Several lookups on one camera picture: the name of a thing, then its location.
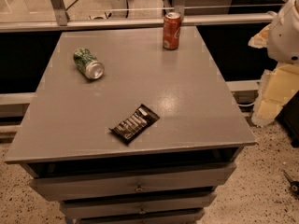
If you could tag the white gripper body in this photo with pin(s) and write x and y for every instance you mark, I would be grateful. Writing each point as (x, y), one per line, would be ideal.
(285, 37)

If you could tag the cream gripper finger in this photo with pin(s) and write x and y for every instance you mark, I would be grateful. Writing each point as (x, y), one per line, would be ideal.
(276, 89)
(260, 40)

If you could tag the green soda can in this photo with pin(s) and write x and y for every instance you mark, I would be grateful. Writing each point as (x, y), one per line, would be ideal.
(88, 64)

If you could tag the orange soda can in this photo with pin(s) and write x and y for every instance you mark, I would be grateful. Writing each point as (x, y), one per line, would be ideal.
(171, 30)

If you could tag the black caster wheel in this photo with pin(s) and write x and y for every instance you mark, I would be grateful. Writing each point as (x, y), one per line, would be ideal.
(294, 185)

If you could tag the grey drawer cabinet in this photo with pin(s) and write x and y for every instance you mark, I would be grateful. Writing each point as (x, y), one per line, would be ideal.
(169, 173)

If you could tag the black snack bag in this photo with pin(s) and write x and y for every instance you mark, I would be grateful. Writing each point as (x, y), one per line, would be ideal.
(130, 128)

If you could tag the metal railing frame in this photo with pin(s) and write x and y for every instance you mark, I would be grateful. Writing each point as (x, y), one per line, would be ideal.
(63, 15)

